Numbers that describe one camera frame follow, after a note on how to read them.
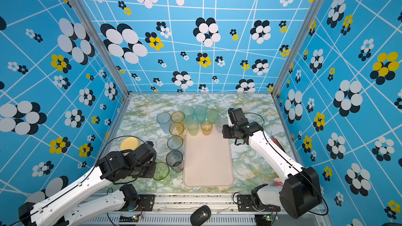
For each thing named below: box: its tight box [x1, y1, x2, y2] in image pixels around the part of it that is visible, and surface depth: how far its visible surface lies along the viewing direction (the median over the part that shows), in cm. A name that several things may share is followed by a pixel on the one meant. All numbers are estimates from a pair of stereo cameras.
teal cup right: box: [194, 105, 208, 124], surface depth 101 cm
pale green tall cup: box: [186, 118, 200, 137], surface depth 98 cm
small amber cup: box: [200, 120, 214, 137], surface depth 97 cm
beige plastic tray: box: [183, 124, 234, 187], surface depth 92 cm
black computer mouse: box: [190, 205, 212, 226], surface depth 70 cm
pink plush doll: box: [273, 177, 284, 187], surface depth 77 cm
